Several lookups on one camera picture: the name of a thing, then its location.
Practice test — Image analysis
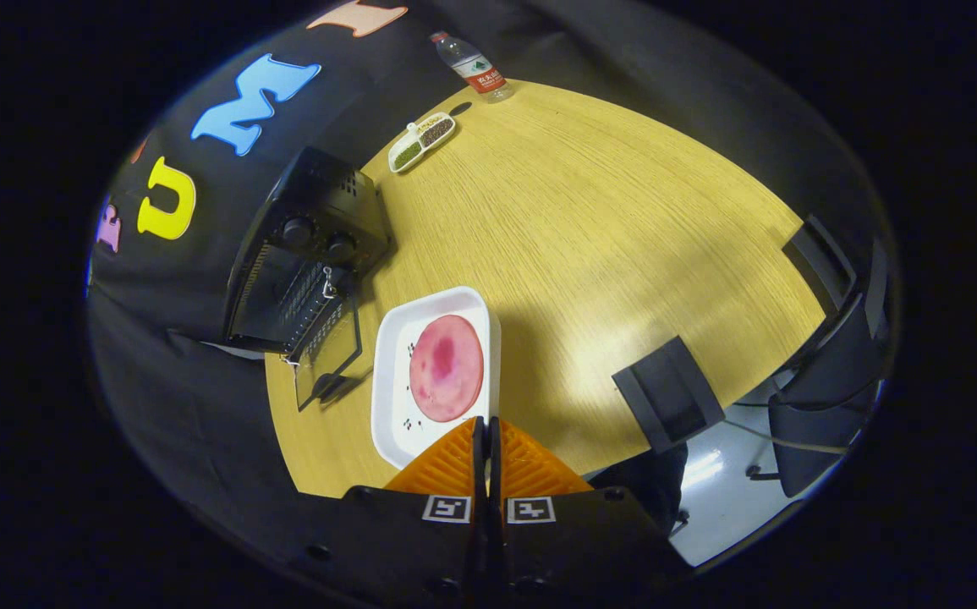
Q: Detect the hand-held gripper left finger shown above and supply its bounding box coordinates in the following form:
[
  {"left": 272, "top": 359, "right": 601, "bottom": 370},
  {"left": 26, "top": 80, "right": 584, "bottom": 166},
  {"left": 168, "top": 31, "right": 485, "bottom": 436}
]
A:
[{"left": 285, "top": 416, "right": 489, "bottom": 609}]

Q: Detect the clear water bottle red label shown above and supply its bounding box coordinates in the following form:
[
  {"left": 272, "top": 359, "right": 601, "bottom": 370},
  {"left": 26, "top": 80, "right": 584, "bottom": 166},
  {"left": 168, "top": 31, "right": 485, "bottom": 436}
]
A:
[{"left": 430, "top": 31, "right": 516, "bottom": 104}]

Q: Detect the black toaster oven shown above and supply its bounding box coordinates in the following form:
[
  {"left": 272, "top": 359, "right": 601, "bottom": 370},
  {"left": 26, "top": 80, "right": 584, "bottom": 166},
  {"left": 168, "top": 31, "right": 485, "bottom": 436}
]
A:
[{"left": 224, "top": 146, "right": 393, "bottom": 413}]

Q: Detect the round pink ham slice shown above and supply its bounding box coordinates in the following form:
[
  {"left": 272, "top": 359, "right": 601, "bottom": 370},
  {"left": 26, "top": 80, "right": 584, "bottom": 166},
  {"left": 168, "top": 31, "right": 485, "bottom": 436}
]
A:
[{"left": 409, "top": 315, "right": 486, "bottom": 424}]

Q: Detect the black office chair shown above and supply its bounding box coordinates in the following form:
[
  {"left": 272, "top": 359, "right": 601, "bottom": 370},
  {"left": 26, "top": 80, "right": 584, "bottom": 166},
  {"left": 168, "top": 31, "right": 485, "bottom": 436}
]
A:
[
  {"left": 746, "top": 216, "right": 891, "bottom": 500},
  {"left": 612, "top": 337, "right": 726, "bottom": 454}
]

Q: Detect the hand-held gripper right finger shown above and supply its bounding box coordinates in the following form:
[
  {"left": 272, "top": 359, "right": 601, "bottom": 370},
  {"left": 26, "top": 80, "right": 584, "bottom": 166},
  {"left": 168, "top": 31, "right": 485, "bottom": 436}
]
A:
[{"left": 488, "top": 416, "right": 694, "bottom": 609}]

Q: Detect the white divided bean dish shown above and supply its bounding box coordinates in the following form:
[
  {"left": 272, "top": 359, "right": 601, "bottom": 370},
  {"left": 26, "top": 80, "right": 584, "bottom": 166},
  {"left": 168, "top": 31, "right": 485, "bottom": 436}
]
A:
[{"left": 387, "top": 112, "right": 458, "bottom": 174}]

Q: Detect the white square plate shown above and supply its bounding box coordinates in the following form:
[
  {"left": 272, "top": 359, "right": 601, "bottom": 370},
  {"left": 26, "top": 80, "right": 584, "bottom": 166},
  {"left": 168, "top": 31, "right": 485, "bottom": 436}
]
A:
[{"left": 370, "top": 286, "right": 502, "bottom": 470}]

